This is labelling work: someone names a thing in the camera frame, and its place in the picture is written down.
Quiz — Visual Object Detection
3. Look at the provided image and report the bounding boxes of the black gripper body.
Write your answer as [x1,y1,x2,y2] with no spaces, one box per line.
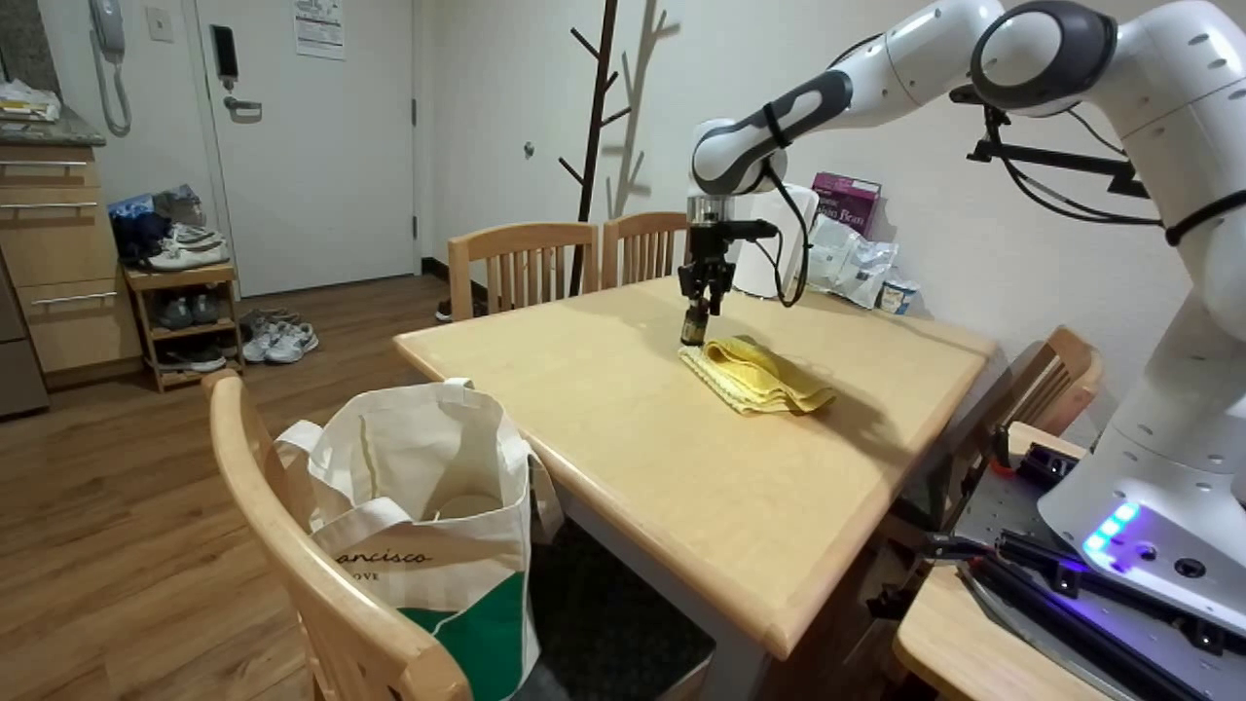
[672,220,740,302]

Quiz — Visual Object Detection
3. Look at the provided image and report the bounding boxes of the yellow textured towel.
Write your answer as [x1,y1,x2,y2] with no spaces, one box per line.
[672,333,840,422]

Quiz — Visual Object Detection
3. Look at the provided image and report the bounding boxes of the white paper towel roll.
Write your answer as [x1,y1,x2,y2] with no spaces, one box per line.
[728,179,823,302]

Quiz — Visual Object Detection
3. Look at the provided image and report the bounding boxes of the clear plastic bag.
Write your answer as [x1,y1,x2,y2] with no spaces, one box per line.
[801,215,903,310]

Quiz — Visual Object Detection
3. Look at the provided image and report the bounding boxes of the purple box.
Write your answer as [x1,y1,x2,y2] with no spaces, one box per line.
[810,170,889,241]

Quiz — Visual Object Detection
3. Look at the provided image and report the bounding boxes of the dark tree coat rack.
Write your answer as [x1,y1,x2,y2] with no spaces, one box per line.
[557,0,633,297]

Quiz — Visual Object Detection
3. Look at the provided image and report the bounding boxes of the small white packet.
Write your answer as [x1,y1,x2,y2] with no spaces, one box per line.
[877,275,927,320]

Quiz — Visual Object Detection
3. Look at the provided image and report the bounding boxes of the dark floor mat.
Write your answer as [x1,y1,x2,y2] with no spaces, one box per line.
[531,516,722,701]

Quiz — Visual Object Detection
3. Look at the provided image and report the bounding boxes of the white green tote bag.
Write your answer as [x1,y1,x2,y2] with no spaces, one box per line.
[274,376,568,701]

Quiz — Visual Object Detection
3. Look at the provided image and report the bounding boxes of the white door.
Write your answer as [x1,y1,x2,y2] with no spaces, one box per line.
[192,0,419,301]

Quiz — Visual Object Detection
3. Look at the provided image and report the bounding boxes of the white sneaker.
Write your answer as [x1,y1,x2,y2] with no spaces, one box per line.
[263,320,324,368]
[239,317,283,368]

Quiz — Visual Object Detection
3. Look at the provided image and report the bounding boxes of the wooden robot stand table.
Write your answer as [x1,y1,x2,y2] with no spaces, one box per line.
[890,557,1110,701]

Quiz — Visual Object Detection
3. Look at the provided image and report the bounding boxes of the white paper notice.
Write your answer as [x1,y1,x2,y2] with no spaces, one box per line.
[293,0,352,63]

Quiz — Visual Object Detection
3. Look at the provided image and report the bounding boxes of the grey shoes pair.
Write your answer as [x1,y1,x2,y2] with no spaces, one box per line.
[151,289,228,330]

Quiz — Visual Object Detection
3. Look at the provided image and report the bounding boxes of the white grey sneakers pair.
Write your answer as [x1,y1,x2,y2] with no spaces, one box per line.
[144,220,234,272]

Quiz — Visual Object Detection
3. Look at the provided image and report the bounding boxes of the wooden shoe rack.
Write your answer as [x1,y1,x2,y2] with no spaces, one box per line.
[122,259,247,392]

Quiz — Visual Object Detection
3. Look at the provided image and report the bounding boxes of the dark blue shoes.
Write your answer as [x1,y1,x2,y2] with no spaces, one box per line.
[109,189,183,272]

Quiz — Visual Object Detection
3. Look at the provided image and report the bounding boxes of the wooden drawer cabinet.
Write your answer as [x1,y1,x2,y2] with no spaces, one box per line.
[0,110,144,389]

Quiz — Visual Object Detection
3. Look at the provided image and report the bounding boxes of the white folded cloth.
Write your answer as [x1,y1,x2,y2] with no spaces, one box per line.
[0,78,65,127]

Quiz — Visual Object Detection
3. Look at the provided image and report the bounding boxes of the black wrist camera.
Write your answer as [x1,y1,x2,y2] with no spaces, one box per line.
[703,215,783,245]

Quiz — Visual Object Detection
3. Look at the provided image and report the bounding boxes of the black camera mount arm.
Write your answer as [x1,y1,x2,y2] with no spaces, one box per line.
[967,93,1172,233]

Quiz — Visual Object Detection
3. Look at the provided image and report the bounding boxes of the black door lock handle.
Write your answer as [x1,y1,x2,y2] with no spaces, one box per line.
[212,23,263,127]

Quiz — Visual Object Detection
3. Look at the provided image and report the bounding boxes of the white wall phone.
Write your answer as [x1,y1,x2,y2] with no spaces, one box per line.
[84,0,136,141]

